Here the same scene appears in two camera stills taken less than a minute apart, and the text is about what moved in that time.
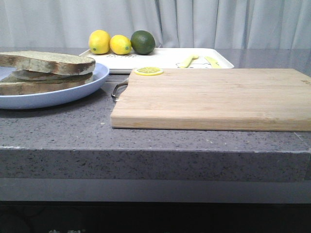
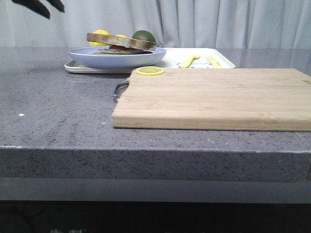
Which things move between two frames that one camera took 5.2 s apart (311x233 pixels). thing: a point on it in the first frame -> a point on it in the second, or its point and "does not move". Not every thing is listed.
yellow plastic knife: (214, 63) does not move
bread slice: (24, 88) -> (122, 52)
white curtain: (178, 24) does not move
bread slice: (46, 62) -> (127, 42)
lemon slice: (148, 71) does not move
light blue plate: (100, 74) -> (87, 57)
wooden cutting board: (238, 99) does not move
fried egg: (29, 74) -> (114, 46)
